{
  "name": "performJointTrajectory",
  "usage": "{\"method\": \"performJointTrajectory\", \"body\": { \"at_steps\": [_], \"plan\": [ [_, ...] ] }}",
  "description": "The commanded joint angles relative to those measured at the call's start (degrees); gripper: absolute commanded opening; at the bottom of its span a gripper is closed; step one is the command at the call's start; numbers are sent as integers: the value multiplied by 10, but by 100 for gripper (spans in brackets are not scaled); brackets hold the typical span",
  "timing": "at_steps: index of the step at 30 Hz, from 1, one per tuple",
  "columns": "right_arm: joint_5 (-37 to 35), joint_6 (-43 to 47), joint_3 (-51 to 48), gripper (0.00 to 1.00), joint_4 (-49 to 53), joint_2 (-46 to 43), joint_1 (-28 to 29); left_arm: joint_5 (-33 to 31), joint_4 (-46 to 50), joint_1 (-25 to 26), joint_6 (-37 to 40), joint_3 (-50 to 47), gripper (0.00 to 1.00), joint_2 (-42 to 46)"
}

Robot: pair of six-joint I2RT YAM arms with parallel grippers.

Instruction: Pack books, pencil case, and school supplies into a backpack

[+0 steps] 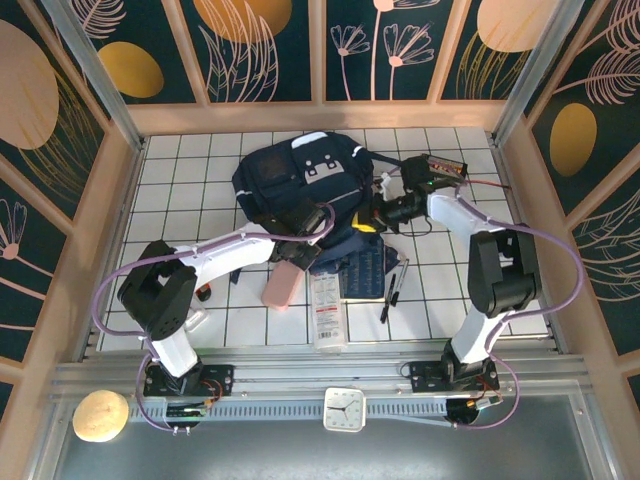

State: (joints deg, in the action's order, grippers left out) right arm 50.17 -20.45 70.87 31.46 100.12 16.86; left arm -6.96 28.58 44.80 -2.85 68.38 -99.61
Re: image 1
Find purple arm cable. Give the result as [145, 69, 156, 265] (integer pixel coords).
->
[382, 164, 586, 432]
[92, 202, 337, 432]

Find navy patterned book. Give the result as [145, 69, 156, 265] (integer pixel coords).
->
[319, 234, 405, 276]

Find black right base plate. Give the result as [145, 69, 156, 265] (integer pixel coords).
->
[408, 360, 501, 396]

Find black marker pen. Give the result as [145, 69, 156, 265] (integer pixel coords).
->
[389, 258, 410, 307]

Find clear plastic supply packet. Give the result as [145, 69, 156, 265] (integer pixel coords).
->
[308, 272, 350, 354]

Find navy blue backpack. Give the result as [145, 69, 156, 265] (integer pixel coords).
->
[228, 130, 407, 287]

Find left base power wires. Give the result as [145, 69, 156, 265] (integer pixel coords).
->
[167, 377, 225, 417]

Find grey metal sheet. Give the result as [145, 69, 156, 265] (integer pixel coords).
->
[27, 394, 619, 480]

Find grey slotted cable duct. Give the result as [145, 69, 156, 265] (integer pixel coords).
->
[128, 399, 451, 427]

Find white plastic block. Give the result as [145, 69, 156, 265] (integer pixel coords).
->
[185, 307, 209, 334]

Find red cable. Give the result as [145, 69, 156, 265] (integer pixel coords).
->
[464, 175, 512, 191]

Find aluminium frame post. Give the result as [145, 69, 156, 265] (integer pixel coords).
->
[42, 0, 147, 152]
[491, 0, 576, 147]

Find pink pencil case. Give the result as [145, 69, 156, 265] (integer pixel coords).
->
[261, 262, 305, 312]

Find right base power wires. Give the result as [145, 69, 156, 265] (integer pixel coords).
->
[467, 375, 505, 411]

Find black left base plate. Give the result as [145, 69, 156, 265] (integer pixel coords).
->
[143, 363, 236, 399]

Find aluminium front beam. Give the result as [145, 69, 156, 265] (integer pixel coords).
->
[49, 349, 591, 399]

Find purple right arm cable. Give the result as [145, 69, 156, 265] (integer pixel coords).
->
[382, 164, 586, 432]

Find base power wires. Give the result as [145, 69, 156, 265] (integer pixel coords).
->
[167, 377, 225, 417]
[467, 375, 505, 411]

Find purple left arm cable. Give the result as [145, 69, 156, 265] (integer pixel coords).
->
[92, 202, 337, 432]

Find aluminium table edge rail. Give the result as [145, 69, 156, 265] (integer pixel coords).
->
[77, 139, 147, 362]
[487, 132, 566, 352]

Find navy printed notebook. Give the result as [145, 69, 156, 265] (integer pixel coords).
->
[339, 244, 389, 303]

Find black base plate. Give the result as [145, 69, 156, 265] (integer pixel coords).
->
[408, 360, 501, 396]
[143, 363, 236, 399]

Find slim black pen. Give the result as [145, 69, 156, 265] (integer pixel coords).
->
[379, 273, 397, 324]

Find round beige bread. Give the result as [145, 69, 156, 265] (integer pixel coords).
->
[72, 389, 130, 443]

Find white square clock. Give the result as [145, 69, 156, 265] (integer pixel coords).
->
[322, 386, 367, 433]

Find black charger board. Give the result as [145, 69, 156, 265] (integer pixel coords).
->
[423, 152, 470, 177]

